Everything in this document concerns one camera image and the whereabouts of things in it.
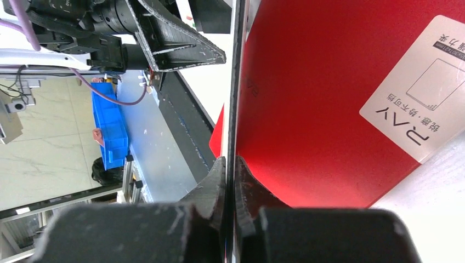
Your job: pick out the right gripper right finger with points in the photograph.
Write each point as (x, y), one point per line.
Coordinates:
(253, 202)

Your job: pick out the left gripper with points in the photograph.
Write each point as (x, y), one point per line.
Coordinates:
(93, 28)

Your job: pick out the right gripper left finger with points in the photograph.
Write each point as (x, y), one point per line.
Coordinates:
(207, 199)

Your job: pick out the red A4 folder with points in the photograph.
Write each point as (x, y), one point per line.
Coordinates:
(356, 103)

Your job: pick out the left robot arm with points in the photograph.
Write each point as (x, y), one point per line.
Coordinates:
(20, 45)

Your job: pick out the blue plastic bin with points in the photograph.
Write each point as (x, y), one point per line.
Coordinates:
(109, 119)

